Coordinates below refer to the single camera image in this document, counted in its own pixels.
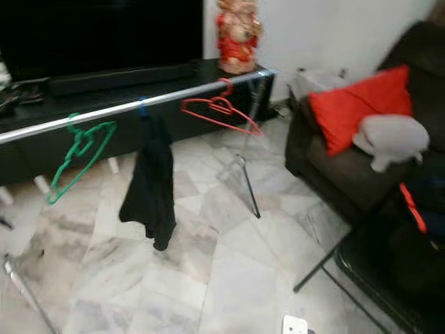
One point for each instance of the red laughing Buddha statue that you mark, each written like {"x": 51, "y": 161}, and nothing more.
{"x": 238, "y": 40}

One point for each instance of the black t-shirt with green logo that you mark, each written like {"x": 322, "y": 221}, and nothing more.
{"x": 149, "y": 188}

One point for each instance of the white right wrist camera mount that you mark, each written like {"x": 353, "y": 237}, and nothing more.
{"x": 295, "y": 325}

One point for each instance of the dark brown sofa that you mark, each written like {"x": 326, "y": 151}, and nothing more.
{"x": 334, "y": 174}

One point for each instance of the grey plush toy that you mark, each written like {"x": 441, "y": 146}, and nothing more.
{"x": 393, "y": 139}

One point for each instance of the green plastic hanger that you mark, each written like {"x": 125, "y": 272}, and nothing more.
{"x": 85, "y": 142}

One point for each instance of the silver metal clothes rack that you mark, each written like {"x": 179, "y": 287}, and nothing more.
{"x": 181, "y": 94}

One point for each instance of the black flat television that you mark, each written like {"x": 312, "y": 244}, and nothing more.
{"x": 104, "y": 35}

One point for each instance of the black television console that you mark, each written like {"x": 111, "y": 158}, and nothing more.
{"x": 28, "y": 160}

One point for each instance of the black soundbar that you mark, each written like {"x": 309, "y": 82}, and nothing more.
{"x": 122, "y": 78}

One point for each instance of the red plastic hanger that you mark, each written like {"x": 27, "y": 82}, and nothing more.
{"x": 219, "y": 106}

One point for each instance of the red cushion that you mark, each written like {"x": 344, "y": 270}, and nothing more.
{"x": 354, "y": 108}

